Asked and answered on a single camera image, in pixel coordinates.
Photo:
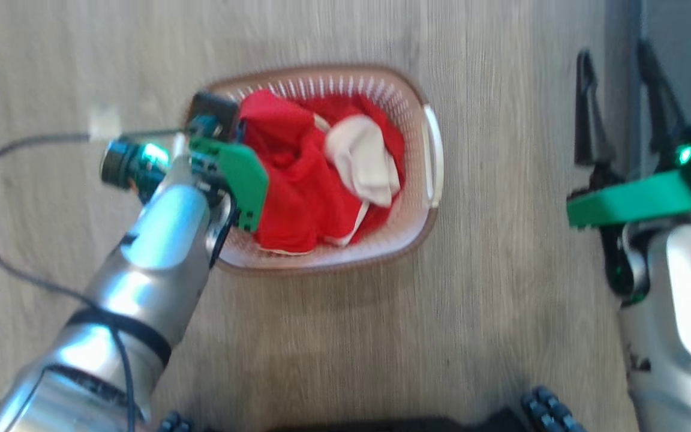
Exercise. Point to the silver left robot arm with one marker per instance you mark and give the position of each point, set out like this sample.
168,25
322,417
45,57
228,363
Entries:
159,240

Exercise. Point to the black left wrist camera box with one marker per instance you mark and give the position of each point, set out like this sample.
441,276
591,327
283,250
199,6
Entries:
213,108

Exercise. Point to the black ribbed robot wheel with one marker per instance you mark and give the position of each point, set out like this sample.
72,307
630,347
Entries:
552,414
174,423

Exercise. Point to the grey sofa seat section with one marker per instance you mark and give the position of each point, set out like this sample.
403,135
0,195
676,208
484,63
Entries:
681,36

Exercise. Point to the beige plastic laundry basket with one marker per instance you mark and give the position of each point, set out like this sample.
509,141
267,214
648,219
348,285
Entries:
408,225

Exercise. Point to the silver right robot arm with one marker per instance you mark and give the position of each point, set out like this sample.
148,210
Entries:
687,312

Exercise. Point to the white clothing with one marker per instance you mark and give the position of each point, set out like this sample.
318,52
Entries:
360,156

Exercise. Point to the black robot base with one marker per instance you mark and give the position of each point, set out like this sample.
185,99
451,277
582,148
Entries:
381,425

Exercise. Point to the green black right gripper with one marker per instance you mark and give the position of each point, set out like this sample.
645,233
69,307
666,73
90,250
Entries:
639,201

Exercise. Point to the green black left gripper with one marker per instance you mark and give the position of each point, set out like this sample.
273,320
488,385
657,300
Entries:
237,174

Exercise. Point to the red clothing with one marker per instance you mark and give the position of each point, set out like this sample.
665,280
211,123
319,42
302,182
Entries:
297,180

